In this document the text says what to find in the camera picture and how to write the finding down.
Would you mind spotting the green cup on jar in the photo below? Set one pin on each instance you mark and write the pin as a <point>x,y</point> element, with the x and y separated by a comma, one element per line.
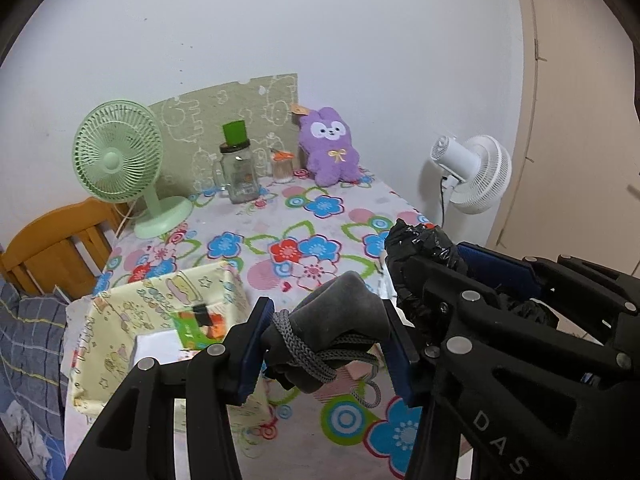
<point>235,133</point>

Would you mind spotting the white standing fan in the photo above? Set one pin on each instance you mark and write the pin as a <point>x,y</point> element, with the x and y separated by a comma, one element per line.
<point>473,174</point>

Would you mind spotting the floral tablecloth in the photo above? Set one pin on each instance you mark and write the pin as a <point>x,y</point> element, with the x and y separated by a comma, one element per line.
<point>292,239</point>

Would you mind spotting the green orange tissue pack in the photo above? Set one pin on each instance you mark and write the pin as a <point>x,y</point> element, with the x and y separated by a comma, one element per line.
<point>198,327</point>

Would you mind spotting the wooden chair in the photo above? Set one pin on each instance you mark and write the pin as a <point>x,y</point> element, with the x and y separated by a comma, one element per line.
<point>56,249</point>

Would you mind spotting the black plastic bag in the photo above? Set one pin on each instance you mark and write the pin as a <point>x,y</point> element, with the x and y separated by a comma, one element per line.
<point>412,251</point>

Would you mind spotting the beige door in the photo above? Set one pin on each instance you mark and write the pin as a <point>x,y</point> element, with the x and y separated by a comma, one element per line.
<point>575,182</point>

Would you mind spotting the glass mason jar mug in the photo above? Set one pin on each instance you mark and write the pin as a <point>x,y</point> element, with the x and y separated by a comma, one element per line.
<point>234,172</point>

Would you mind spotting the toothpick jar orange lid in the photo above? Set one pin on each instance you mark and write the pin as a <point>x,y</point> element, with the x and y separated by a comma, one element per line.
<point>282,166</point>

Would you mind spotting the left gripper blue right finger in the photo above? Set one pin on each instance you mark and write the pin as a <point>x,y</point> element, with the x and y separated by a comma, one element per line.
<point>400,356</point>

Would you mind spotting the pink tissue pack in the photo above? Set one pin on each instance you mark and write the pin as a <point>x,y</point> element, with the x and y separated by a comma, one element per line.
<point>361,371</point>

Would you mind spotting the blue plaid pillow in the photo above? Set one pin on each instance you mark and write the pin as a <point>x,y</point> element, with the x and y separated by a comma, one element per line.
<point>33,388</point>

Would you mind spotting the green desk fan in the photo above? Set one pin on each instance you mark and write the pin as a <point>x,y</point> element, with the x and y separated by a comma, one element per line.
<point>117,157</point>

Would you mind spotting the dark grey cloth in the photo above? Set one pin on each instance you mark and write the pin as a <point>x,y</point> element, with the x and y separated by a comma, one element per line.
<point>336,324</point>

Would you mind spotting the purple plush bunny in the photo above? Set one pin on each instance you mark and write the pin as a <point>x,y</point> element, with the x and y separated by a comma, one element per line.
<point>326,142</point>

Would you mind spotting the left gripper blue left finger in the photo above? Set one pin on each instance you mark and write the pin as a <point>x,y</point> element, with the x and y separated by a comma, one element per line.
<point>246,352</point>

